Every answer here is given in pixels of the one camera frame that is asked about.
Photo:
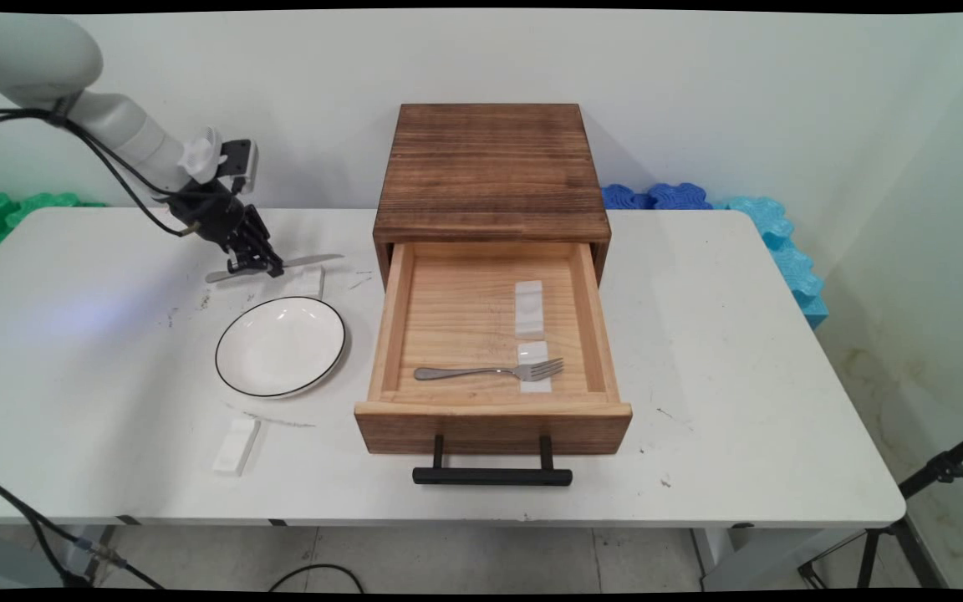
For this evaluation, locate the black tripod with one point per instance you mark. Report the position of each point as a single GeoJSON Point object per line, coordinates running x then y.
{"type": "Point", "coordinates": [941, 468]}

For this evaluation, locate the white table leg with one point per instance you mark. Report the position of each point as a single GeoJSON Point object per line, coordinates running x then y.
{"type": "Point", "coordinates": [80, 543]}
{"type": "Point", "coordinates": [749, 560]}

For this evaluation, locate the long white ceramic cutlery rest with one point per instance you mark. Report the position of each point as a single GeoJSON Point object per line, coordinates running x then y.
{"type": "Point", "coordinates": [529, 309]}

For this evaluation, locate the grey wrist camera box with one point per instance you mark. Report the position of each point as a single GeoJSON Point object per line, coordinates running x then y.
{"type": "Point", "coordinates": [239, 160]}

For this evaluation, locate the light blue foam mat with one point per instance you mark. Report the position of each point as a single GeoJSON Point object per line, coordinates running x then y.
{"type": "Point", "coordinates": [782, 242]}

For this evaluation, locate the silver metal fork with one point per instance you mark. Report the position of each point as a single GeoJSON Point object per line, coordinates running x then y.
{"type": "Point", "coordinates": [456, 373]}

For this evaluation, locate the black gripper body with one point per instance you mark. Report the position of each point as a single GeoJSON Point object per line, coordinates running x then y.
{"type": "Point", "coordinates": [214, 216]}

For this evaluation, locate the light wooden drawer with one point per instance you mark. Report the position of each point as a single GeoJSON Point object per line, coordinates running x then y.
{"type": "Point", "coordinates": [490, 426]}

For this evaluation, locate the silver table knife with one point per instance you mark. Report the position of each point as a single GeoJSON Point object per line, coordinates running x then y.
{"type": "Point", "coordinates": [314, 260]}

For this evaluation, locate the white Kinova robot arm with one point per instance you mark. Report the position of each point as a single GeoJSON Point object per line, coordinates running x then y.
{"type": "Point", "coordinates": [30, 58]}

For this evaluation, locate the dark wooden drawer cabinet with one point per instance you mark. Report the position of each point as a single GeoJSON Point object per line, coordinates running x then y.
{"type": "Point", "coordinates": [490, 167]}

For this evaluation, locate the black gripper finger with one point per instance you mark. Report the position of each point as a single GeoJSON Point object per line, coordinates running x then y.
{"type": "Point", "coordinates": [243, 259]}
{"type": "Point", "coordinates": [262, 247]}

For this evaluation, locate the white ribbed camera mount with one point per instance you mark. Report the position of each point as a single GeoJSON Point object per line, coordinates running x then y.
{"type": "Point", "coordinates": [200, 155]}

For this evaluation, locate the dark blue foam mat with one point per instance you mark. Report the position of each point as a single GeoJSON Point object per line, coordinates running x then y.
{"type": "Point", "coordinates": [657, 197]}

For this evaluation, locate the white bowl with black rim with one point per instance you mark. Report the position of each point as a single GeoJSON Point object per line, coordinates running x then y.
{"type": "Point", "coordinates": [281, 347]}

